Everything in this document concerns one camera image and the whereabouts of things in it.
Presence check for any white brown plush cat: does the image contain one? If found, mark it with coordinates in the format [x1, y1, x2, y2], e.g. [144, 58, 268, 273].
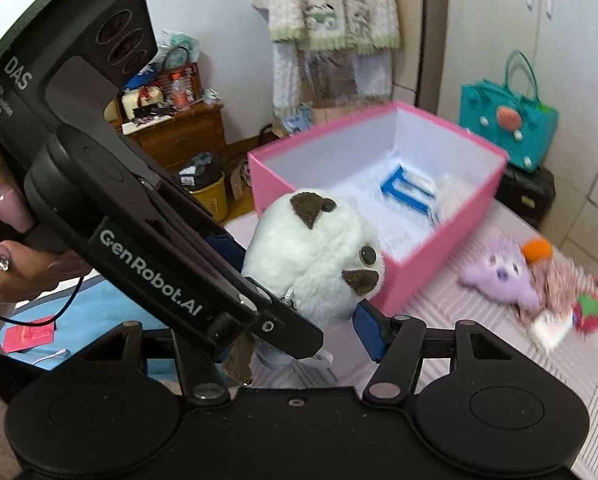
[220, 187, 388, 386]

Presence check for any pink strawberry plush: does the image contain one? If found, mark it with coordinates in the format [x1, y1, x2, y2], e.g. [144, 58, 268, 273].
[573, 294, 598, 334]

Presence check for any person's left hand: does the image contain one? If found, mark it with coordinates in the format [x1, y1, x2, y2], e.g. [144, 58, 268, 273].
[0, 156, 90, 302]

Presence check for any yellow waste bin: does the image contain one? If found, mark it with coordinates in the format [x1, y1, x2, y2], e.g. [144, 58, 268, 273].
[177, 152, 228, 222]

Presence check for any wooden side cabinet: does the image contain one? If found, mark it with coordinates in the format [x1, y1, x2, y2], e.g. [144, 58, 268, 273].
[116, 102, 227, 174]

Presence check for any purple plush toy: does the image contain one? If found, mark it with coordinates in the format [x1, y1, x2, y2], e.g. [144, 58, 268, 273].
[458, 237, 541, 312]

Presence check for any striped pink table cloth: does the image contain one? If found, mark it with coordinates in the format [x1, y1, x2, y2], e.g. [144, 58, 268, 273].
[252, 202, 598, 479]

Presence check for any pink storage box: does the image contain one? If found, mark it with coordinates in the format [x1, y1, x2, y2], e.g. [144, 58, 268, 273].
[248, 102, 507, 314]

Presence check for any brown paper shopping bag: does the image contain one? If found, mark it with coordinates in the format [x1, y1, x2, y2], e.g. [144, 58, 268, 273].
[302, 100, 381, 127]

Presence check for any white tissue pack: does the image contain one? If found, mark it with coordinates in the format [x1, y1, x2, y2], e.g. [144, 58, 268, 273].
[528, 310, 573, 353]

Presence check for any black suitcase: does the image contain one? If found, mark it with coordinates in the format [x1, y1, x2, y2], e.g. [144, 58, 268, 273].
[495, 164, 556, 228]

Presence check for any teal felt handbag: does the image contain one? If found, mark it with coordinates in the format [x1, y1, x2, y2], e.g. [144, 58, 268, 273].
[458, 50, 559, 172]

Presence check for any cream knitted cardigan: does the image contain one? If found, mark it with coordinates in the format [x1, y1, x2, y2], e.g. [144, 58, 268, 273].
[260, 0, 401, 54]

